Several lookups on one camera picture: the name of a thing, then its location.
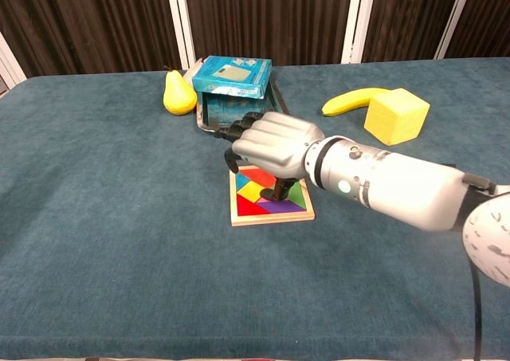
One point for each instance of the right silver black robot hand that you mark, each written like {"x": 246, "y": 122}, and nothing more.
{"x": 275, "y": 142}

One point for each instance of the small yellow block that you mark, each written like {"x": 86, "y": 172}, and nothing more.
{"x": 251, "y": 191}

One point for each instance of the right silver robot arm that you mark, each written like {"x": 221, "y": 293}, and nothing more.
{"x": 398, "y": 181}

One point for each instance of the orange triangle tangram piece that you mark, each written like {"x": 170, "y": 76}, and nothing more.
{"x": 257, "y": 175}

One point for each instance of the blue triangle tangram piece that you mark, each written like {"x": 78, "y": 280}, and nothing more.
{"x": 241, "y": 181}

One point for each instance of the green triangle tangram piece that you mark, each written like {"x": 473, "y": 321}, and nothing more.
{"x": 298, "y": 195}

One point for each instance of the purple parallelogram tangram piece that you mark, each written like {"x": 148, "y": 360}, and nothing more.
{"x": 283, "y": 206}

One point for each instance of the red triangle tangram piece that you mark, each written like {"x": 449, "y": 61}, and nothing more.
{"x": 249, "y": 207}

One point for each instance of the colourful tangram puzzle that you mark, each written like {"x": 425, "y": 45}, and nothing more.
{"x": 271, "y": 218}

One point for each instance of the clear glass tray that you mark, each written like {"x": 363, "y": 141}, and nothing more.
{"x": 227, "y": 110}

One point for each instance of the blue cardboard scale box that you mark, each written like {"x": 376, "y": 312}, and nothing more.
{"x": 231, "y": 76}

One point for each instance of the yellow banana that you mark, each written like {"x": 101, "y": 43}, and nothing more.
{"x": 350, "y": 102}

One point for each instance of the yellow pear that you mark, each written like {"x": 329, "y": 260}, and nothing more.
{"x": 178, "y": 96}

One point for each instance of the yellow foam cube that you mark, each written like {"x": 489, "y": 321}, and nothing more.
{"x": 394, "y": 118}

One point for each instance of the dark pleated screen panel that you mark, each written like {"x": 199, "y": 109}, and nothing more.
{"x": 91, "y": 22}
{"x": 410, "y": 18}
{"x": 267, "y": 18}
{"x": 486, "y": 14}

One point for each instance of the teal blue tablecloth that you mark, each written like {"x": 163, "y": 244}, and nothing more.
{"x": 119, "y": 217}

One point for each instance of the white screen frame post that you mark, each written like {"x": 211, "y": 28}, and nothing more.
{"x": 454, "y": 18}
{"x": 181, "y": 22}
{"x": 10, "y": 64}
{"x": 358, "y": 18}

